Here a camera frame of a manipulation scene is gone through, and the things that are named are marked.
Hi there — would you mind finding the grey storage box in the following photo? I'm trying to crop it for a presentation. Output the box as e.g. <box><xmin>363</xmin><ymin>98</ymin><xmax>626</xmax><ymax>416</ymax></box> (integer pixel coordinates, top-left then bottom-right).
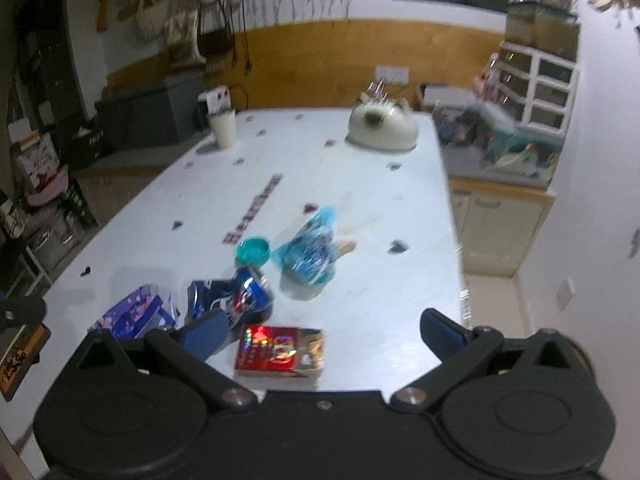
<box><xmin>94</xmin><ymin>72</ymin><xmax>205</xmax><ymax>151</ymax></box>

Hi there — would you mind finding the clear storage box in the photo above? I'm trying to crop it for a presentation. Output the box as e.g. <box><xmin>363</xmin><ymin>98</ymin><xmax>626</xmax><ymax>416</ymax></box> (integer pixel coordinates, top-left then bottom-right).
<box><xmin>418</xmin><ymin>84</ymin><xmax>480</xmax><ymax>148</ymax></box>

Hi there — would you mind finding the white paper cup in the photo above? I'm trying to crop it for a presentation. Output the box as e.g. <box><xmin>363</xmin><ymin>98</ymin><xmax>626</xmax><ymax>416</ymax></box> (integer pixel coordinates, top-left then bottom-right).
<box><xmin>207</xmin><ymin>108</ymin><xmax>236</xmax><ymax>150</ymax></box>

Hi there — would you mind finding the wall power socket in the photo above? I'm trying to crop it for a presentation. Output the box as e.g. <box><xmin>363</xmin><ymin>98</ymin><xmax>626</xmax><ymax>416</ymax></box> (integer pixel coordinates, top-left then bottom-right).
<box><xmin>374</xmin><ymin>65</ymin><xmax>410</xmax><ymax>86</ymax></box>

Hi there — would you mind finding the crushed blue pepsi can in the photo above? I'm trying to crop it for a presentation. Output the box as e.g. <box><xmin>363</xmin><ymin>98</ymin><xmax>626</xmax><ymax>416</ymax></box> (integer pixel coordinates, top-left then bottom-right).
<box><xmin>186</xmin><ymin>264</ymin><xmax>274</xmax><ymax>330</ymax></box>

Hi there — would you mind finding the white cat teapot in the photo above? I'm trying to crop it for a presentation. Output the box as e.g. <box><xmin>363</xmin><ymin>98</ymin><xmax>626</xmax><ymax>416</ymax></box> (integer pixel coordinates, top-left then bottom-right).
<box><xmin>346</xmin><ymin>94</ymin><xmax>419</xmax><ymax>153</ymax></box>

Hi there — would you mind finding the white drawer unit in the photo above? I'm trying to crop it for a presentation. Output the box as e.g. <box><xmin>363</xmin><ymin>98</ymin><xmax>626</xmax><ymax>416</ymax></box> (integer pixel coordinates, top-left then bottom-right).
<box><xmin>497</xmin><ymin>41</ymin><xmax>579</xmax><ymax>138</ymax></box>

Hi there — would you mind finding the cream floor cabinet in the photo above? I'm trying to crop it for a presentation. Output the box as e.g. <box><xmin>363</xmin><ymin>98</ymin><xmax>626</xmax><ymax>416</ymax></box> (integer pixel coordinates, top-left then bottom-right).
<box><xmin>449</xmin><ymin>177</ymin><xmax>555</xmax><ymax>278</ymax></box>

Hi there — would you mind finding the teal printed box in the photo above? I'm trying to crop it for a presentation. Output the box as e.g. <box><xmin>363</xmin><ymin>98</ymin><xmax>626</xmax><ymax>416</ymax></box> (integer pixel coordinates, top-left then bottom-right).
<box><xmin>465</xmin><ymin>101</ymin><xmax>564</xmax><ymax>188</ymax></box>

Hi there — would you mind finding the low wall socket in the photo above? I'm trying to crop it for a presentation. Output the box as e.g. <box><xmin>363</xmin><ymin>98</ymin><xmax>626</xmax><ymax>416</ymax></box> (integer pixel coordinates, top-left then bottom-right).
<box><xmin>555</xmin><ymin>276</ymin><xmax>576</xmax><ymax>312</ymax></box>

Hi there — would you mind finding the light blue snack wrapper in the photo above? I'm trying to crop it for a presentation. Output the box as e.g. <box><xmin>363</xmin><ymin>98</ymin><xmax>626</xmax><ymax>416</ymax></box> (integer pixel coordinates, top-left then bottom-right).
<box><xmin>271</xmin><ymin>206</ymin><xmax>338</xmax><ymax>286</ymax></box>

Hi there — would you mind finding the blue white snack wrapper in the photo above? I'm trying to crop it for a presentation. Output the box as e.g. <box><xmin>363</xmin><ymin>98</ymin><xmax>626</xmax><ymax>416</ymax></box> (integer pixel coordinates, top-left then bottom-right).
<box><xmin>90</xmin><ymin>284</ymin><xmax>180</xmax><ymax>340</ymax></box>

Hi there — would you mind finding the red cigarette pack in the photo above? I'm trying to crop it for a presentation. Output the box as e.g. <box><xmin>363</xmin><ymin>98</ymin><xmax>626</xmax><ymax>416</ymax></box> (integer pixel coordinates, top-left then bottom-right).
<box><xmin>234</xmin><ymin>325</ymin><xmax>326</xmax><ymax>378</ymax></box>

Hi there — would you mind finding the teal bottle cap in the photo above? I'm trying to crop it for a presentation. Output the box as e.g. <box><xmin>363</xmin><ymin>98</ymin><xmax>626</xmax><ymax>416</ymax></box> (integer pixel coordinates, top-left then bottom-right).
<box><xmin>235</xmin><ymin>236</ymin><xmax>271</xmax><ymax>266</ymax></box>

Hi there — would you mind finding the glass fish tank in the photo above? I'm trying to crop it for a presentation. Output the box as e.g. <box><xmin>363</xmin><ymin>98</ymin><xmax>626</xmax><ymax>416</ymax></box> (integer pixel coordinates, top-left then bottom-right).
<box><xmin>504</xmin><ymin>0</ymin><xmax>580</xmax><ymax>62</ymax></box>

